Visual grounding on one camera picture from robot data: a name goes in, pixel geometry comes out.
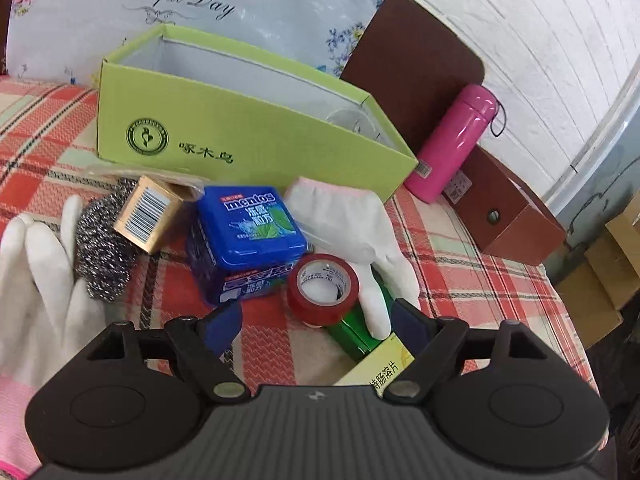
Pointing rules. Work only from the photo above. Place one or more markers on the green box under glove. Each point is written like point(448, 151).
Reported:
point(347, 324)

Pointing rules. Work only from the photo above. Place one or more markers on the blue mentos tin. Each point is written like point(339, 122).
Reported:
point(242, 242)

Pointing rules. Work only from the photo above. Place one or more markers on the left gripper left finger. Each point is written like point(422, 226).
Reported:
point(192, 346)

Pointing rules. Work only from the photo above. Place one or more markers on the red tape roll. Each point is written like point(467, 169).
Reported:
point(321, 289)

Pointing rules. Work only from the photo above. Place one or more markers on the green cardboard shoe box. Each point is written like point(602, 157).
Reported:
point(186, 101)

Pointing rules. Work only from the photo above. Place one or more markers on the white glove left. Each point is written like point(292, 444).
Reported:
point(47, 317)

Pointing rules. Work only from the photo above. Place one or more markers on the pink thermos bottle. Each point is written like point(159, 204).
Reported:
point(474, 110)

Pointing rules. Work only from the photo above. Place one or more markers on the brown cardboard box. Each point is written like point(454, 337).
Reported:
point(504, 216)

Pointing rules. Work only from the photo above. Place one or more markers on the clear plastic cup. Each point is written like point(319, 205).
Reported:
point(356, 121)

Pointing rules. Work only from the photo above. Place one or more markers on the yellow medicine box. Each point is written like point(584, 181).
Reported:
point(380, 367)

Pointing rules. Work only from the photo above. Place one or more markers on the white glove right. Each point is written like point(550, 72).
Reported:
point(352, 224)

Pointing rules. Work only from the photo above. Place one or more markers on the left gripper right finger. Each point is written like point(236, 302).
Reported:
point(441, 346)

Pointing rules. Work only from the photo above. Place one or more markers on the white glove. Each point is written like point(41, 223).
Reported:
point(47, 317)
point(352, 224)

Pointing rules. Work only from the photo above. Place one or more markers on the floral plastic bag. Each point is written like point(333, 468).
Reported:
point(65, 40)

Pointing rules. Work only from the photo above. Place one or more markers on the steel wool scrubber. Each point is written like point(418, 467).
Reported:
point(105, 258)

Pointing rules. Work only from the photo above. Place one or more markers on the cardboard boxes on floor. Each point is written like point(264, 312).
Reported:
point(596, 292)

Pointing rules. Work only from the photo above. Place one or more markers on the gold barcode box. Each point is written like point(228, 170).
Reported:
point(156, 212)

